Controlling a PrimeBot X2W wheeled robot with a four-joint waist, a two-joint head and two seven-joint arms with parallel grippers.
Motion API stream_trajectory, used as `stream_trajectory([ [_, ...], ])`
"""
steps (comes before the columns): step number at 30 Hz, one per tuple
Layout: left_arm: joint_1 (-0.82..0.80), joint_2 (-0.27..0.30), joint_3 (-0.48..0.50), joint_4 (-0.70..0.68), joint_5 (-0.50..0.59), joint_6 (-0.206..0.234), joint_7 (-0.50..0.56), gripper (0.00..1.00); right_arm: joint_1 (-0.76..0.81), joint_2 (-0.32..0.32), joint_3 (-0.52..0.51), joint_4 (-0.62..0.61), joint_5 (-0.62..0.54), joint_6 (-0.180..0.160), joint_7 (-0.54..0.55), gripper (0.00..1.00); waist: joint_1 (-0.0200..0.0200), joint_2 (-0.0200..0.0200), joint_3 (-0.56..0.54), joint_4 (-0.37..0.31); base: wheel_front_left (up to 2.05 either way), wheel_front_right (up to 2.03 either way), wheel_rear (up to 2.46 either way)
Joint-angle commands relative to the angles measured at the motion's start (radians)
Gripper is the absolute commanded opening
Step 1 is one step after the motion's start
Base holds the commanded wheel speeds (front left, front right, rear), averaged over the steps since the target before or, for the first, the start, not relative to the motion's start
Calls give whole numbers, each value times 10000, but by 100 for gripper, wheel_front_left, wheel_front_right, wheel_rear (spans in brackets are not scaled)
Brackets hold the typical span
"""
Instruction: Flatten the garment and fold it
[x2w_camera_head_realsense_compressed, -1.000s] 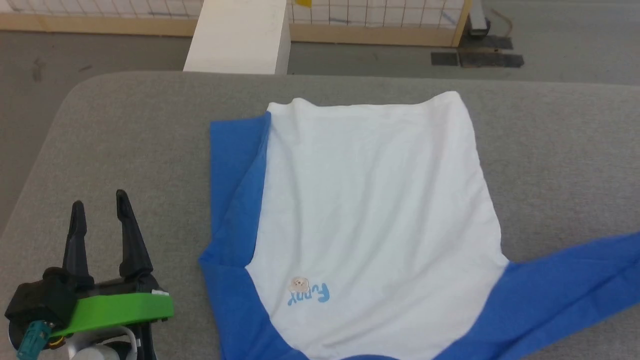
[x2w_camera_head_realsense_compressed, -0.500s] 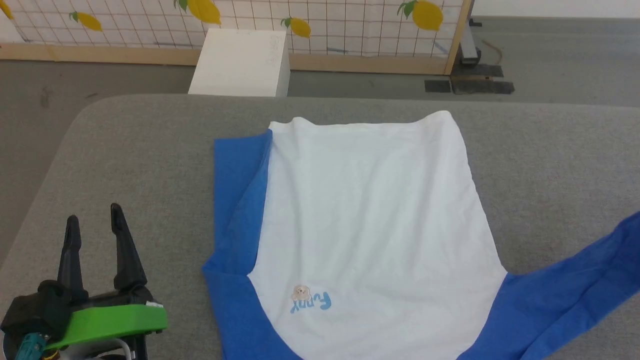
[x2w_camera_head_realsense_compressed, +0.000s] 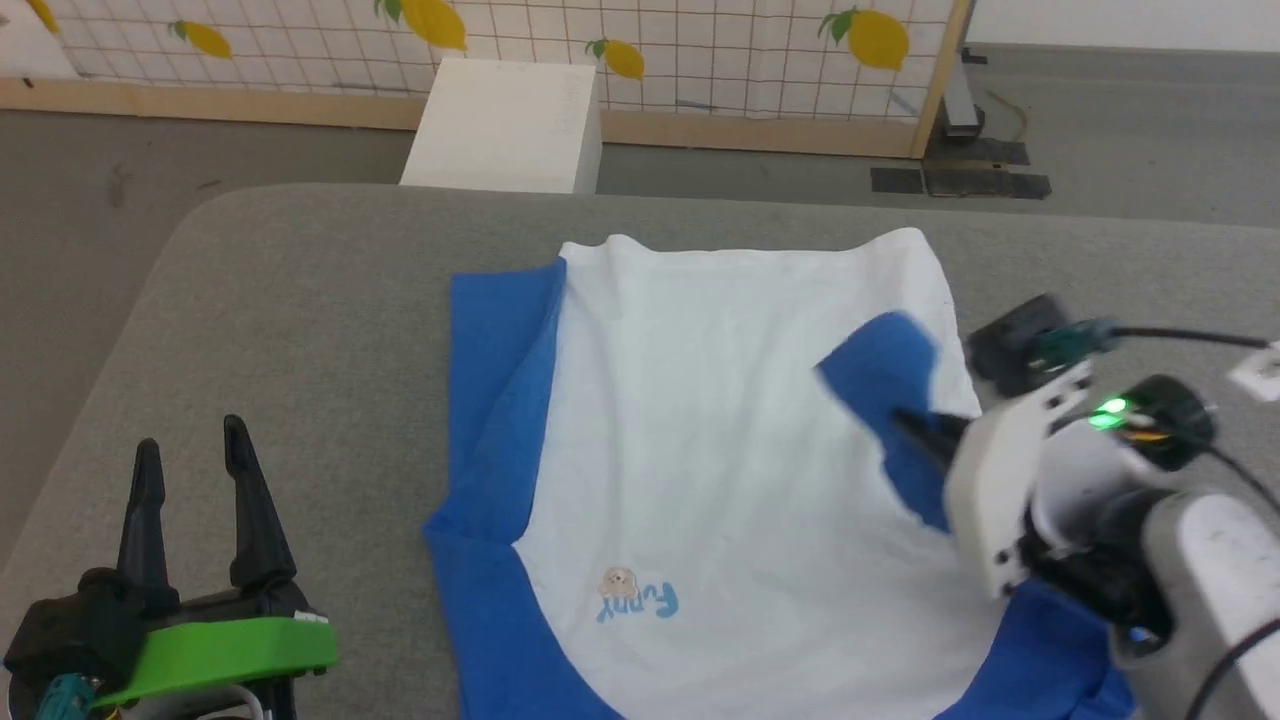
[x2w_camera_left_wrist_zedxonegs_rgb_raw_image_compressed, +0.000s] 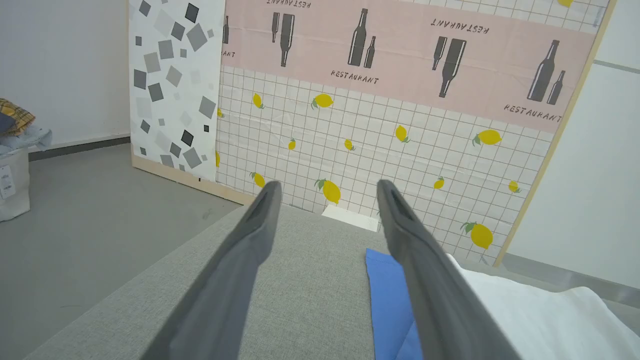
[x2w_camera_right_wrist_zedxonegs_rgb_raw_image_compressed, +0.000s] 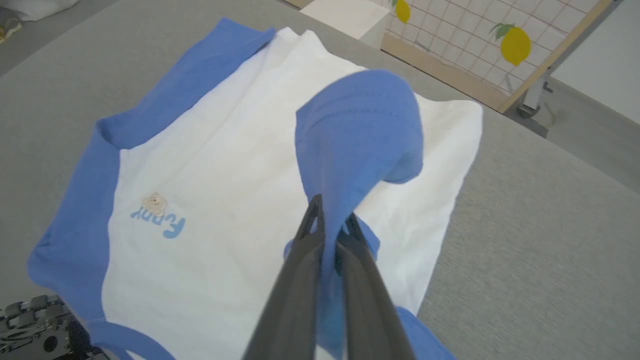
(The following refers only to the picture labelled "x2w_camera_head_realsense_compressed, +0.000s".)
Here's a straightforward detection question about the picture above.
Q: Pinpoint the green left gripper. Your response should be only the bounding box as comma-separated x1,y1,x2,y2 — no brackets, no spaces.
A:
78,414,342,720

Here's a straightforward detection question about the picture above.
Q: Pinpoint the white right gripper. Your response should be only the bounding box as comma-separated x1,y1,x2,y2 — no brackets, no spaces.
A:
888,361,1218,603

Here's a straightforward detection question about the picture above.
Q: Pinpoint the white cable label tag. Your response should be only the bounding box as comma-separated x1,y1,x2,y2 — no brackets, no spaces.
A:
1227,342,1280,404

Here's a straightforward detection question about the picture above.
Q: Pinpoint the white rectangular box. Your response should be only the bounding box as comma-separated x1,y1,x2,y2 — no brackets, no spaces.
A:
399,57,605,196

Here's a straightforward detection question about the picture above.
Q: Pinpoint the white and blue t-shirt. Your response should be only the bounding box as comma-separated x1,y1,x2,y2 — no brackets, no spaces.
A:
424,228,1137,720

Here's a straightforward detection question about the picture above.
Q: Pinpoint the thin yellowish floor cable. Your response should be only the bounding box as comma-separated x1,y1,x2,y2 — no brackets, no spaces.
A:
984,86,1032,143

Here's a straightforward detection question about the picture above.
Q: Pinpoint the lemon print grid partition panel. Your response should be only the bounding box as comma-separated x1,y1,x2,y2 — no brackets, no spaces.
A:
0,0,974,160

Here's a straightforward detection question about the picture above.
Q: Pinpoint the black right camera cable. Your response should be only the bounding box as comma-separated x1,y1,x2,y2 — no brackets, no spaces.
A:
1038,318,1280,357

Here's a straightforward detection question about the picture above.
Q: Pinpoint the grey metal partition foot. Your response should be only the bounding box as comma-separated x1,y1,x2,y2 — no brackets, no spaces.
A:
939,48,988,139

